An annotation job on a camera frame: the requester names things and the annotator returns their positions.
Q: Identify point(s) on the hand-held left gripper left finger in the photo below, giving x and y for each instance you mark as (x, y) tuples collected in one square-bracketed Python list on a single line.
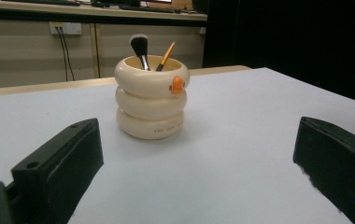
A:
[(60, 168)]

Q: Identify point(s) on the black pencil with orange end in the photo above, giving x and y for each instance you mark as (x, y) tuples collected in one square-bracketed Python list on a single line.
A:
[(165, 56)]

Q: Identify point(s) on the white wall socket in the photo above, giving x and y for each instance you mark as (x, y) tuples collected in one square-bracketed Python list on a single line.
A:
[(68, 28)]

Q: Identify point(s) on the black keyboard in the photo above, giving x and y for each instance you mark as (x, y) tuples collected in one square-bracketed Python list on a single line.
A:
[(149, 8)]

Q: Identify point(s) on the white table sheet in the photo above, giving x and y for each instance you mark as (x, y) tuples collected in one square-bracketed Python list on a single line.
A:
[(228, 155)]

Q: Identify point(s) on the black makeup brush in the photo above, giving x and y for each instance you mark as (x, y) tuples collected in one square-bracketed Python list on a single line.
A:
[(140, 48)]

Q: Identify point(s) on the beige counter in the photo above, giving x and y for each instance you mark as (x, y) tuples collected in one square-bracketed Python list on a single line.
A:
[(20, 53)]

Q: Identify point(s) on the cream ringed pen holder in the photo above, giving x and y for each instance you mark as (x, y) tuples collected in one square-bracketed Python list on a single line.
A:
[(150, 105)]

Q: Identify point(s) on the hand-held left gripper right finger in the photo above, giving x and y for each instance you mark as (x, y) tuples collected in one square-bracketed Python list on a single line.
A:
[(337, 161)]

